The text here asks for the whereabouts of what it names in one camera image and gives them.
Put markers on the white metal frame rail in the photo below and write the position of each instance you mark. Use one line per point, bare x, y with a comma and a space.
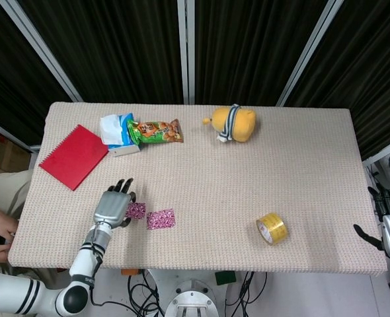
13, 133
385, 150

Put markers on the brown cardboard box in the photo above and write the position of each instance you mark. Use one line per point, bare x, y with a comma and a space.
10, 155

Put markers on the yellow plush toy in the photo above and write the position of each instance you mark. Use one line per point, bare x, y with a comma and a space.
244, 125

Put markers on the green box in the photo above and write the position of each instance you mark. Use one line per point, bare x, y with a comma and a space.
225, 278

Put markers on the beige woven tablecloth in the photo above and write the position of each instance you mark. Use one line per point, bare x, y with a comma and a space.
231, 185

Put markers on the red spiral notebook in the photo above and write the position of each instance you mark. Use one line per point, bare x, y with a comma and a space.
72, 156

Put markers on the black curtain panel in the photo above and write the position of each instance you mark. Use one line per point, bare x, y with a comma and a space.
248, 49
6, 72
115, 49
370, 66

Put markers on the white tissue sheet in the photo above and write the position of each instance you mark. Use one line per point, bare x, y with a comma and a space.
109, 128

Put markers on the blue white striped scarf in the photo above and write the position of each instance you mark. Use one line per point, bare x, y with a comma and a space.
229, 122

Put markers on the yellow packing tape roll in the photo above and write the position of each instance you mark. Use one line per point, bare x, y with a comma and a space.
276, 221

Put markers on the grey round robot base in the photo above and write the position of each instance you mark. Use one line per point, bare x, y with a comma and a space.
195, 297

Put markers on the blue white tissue box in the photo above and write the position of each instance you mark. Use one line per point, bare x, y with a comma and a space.
124, 150

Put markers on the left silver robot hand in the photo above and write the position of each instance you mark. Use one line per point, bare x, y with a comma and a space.
112, 208

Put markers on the person's beige clothing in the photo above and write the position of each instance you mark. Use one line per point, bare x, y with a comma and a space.
10, 188

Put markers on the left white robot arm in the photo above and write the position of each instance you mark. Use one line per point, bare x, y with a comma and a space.
82, 264

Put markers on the white metal frame post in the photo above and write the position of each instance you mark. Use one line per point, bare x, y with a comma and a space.
309, 49
46, 49
185, 49

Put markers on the green snack bag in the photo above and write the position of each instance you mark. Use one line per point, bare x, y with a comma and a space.
158, 132

